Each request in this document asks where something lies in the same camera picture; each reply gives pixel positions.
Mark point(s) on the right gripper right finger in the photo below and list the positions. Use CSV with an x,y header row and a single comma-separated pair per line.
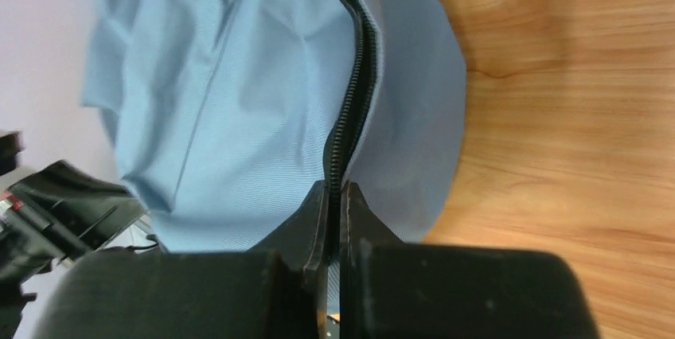
x,y
360,231

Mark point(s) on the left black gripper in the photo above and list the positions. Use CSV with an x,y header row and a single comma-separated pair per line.
x,y
56,213

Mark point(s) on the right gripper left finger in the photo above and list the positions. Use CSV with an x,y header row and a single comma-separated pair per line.
x,y
299,296

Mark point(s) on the blue fabric backpack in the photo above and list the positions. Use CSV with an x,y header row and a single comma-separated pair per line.
x,y
223,113

